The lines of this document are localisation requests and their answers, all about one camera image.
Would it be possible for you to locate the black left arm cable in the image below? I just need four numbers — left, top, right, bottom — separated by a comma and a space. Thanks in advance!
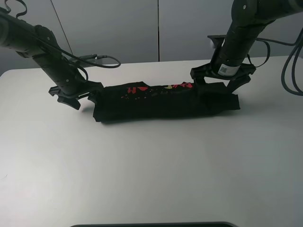
0, 0, 122, 82

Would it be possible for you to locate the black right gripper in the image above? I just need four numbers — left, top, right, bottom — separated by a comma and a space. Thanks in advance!
190, 63, 256, 96

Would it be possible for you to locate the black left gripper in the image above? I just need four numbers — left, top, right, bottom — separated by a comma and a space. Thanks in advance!
48, 81, 102, 110

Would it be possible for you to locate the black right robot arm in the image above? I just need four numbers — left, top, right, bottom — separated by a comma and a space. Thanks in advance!
190, 0, 303, 95

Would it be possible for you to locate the black printed t-shirt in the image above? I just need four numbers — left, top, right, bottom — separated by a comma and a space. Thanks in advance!
93, 82, 240, 123

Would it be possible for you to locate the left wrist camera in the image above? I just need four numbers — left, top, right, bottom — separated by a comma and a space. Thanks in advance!
69, 54, 102, 68

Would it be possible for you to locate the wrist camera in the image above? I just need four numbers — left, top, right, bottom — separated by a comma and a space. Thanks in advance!
69, 54, 102, 68
207, 35, 226, 50

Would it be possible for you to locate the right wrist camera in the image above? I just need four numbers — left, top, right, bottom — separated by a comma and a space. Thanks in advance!
207, 35, 226, 50

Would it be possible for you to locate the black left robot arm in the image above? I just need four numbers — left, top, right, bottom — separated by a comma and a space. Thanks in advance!
0, 9, 103, 110

